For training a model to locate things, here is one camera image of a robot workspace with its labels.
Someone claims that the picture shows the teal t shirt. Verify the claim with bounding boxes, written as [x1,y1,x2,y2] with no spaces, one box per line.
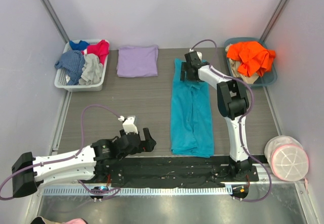
[170,58,214,158]

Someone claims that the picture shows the orange t shirt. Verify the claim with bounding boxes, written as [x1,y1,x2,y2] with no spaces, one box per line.
[226,41,276,77]

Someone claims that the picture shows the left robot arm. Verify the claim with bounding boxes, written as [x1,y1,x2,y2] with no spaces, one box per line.
[12,128,156,198]

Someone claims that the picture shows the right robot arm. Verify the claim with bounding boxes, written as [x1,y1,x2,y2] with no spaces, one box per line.
[180,49,252,181]

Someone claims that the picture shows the beige garment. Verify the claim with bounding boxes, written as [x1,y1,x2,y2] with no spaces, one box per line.
[225,44,260,85]

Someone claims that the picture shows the folded lavender t shirt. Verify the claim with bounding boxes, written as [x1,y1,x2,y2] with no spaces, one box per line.
[116,45,158,78]

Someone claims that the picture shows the grey t shirt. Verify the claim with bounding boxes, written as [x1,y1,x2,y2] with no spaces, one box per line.
[78,54,103,86]

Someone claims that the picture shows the red t shirt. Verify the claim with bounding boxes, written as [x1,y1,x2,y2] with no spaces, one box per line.
[82,40,110,65]

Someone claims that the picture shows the pink cloth at bottom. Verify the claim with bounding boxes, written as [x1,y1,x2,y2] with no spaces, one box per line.
[30,216,88,224]

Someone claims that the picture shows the white plastic basket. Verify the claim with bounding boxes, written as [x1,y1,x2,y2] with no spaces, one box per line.
[54,39,108,92]

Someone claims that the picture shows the blue checked shirt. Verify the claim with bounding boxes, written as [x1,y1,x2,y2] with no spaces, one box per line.
[54,50,85,86]

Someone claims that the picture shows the royal blue t shirt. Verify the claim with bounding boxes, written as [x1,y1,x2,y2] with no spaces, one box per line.
[69,40,90,51]

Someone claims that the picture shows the white round mesh hamper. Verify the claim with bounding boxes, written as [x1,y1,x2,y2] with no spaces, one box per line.
[264,135,309,182]

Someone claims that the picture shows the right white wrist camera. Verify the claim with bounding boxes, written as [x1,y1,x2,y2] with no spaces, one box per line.
[189,49,203,61]

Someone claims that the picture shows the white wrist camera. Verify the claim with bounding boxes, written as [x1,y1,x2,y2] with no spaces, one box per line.
[189,49,203,61]
[118,116,138,134]

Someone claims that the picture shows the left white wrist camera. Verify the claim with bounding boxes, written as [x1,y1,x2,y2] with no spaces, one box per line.
[118,116,138,134]

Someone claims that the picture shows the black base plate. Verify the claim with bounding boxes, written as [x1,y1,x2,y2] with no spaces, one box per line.
[86,156,259,189]

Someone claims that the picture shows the slotted cable duct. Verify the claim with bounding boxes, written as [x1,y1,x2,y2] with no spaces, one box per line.
[43,185,232,196]

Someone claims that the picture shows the aluminium frame rails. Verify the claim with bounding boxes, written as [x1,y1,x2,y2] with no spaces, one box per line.
[37,179,84,185]

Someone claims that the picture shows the right aluminium corner post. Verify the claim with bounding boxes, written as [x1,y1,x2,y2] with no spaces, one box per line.
[260,0,289,42]

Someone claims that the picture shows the aluminium corner post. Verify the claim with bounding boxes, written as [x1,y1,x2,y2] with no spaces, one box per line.
[40,0,69,43]
[260,0,289,42]

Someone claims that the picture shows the left aluminium corner post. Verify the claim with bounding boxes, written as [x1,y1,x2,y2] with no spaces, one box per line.
[40,0,69,43]

